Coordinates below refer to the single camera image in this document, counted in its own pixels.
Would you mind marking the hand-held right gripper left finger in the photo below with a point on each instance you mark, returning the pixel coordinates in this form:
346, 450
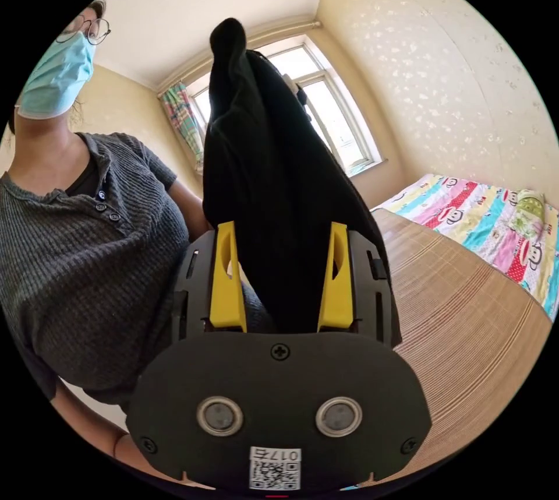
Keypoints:
225, 290

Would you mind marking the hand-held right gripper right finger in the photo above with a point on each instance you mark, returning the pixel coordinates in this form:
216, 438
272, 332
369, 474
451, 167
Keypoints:
338, 294

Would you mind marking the black long sleeve shirt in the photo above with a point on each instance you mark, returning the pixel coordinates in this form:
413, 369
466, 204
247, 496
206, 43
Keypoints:
279, 185

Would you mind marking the person's right forearm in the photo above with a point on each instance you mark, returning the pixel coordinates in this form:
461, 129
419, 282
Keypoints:
124, 447

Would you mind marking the person's body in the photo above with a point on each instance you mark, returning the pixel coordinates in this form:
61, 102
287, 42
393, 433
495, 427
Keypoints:
87, 255

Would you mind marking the colourful checked curtain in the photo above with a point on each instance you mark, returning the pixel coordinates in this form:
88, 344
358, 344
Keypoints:
185, 124

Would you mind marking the window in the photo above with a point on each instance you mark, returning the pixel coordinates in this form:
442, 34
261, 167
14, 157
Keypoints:
338, 115

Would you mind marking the green printed pillow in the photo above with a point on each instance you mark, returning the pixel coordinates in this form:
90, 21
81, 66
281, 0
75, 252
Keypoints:
527, 213

